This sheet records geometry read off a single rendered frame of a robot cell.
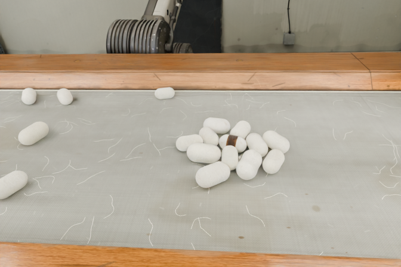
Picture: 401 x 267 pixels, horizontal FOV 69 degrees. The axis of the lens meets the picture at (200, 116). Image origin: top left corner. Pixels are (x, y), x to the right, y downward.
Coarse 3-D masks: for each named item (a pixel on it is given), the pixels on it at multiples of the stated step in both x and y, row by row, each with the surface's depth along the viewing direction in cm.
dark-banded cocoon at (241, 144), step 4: (224, 136) 34; (220, 140) 34; (224, 140) 34; (240, 140) 33; (244, 140) 34; (220, 144) 34; (224, 144) 34; (236, 144) 33; (240, 144) 33; (244, 144) 33; (236, 148) 33; (240, 148) 33; (244, 148) 33; (240, 152) 34
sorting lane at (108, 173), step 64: (0, 128) 40; (64, 128) 40; (128, 128) 39; (192, 128) 39; (256, 128) 38; (320, 128) 38; (384, 128) 38; (64, 192) 30; (128, 192) 29; (192, 192) 29; (256, 192) 29; (320, 192) 29; (384, 192) 29; (384, 256) 23
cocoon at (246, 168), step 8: (248, 152) 31; (256, 152) 31; (240, 160) 30; (248, 160) 30; (256, 160) 30; (240, 168) 29; (248, 168) 29; (256, 168) 30; (240, 176) 30; (248, 176) 29
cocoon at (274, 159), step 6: (276, 150) 32; (270, 156) 31; (276, 156) 31; (282, 156) 31; (264, 162) 31; (270, 162) 30; (276, 162) 30; (282, 162) 31; (264, 168) 31; (270, 168) 30; (276, 168) 30
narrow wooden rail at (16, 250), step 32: (0, 256) 21; (32, 256) 21; (64, 256) 21; (96, 256) 21; (128, 256) 21; (160, 256) 21; (192, 256) 21; (224, 256) 21; (256, 256) 21; (288, 256) 21; (320, 256) 20
